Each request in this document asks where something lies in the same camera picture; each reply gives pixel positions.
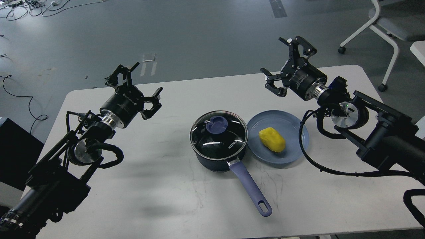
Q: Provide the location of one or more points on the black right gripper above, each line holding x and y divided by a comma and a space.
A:
297, 73

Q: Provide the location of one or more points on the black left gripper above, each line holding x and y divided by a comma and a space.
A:
122, 104

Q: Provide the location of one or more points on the glass pot lid blue knob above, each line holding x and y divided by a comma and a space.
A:
218, 135

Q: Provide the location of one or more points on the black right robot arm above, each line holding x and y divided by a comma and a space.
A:
385, 138

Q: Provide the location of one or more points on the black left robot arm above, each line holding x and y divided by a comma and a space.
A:
59, 181

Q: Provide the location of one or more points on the blue round plate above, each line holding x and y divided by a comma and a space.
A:
288, 126

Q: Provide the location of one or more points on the white office chair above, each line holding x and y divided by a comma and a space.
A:
403, 19

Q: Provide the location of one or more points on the black box at left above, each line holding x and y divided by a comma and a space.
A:
19, 152

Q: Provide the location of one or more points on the white table corner right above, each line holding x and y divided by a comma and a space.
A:
418, 50

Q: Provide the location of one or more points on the dark blue saucepan purple handle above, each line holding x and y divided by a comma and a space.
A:
236, 165

